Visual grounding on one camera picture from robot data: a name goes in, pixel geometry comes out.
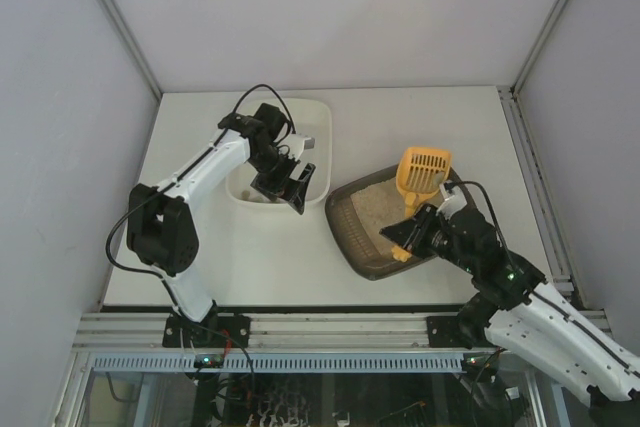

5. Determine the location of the yellow litter scoop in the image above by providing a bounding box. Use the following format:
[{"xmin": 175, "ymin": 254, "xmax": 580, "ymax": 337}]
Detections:
[{"xmin": 390, "ymin": 146, "xmax": 453, "ymax": 263}]

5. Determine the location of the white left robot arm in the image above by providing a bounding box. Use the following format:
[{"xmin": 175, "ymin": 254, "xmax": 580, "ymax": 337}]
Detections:
[{"xmin": 126, "ymin": 103, "xmax": 316, "ymax": 323}]

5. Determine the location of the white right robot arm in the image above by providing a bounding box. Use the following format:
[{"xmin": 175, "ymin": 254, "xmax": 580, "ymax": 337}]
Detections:
[{"xmin": 380, "ymin": 204, "xmax": 639, "ymax": 426}]

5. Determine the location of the brown litter box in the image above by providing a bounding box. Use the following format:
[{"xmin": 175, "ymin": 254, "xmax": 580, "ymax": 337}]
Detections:
[{"xmin": 325, "ymin": 165, "xmax": 435, "ymax": 281}]

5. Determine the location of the white plastic tray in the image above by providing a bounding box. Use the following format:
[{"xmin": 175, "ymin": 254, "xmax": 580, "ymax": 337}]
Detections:
[{"xmin": 225, "ymin": 97, "xmax": 333, "ymax": 210}]

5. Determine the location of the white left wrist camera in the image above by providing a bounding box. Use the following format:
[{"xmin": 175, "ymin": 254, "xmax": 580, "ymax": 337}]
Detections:
[{"xmin": 284, "ymin": 134, "xmax": 315, "ymax": 160}]

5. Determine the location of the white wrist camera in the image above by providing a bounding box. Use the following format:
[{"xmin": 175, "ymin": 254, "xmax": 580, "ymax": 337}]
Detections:
[
  {"xmin": 284, "ymin": 134, "xmax": 315, "ymax": 160},
  {"xmin": 437, "ymin": 183, "xmax": 467, "ymax": 219}
]

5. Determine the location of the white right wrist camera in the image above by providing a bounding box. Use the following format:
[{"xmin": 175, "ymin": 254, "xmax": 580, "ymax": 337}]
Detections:
[{"xmin": 437, "ymin": 183, "xmax": 467, "ymax": 219}]

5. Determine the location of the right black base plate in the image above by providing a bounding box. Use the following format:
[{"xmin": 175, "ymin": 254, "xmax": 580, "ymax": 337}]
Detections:
[{"xmin": 426, "ymin": 299, "xmax": 498, "ymax": 349}]

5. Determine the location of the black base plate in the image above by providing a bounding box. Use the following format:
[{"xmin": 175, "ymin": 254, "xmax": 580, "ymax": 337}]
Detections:
[
  {"xmin": 162, "ymin": 309, "xmax": 251, "ymax": 348},
  {"xmin": 426, "ymin": 299, "xmax": 498, "ymax": 349}
]

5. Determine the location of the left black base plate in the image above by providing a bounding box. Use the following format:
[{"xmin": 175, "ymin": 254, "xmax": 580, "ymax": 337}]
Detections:
[{"xmin": 162, "ymin": 309, "xmax": 251, "ymax": 348}]

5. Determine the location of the aluminium rail frame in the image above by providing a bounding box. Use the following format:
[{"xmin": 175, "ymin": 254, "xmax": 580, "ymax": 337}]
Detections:
[{"xmin": 72, "ymin": 311, "xmax": 493, "ymax": 372}]

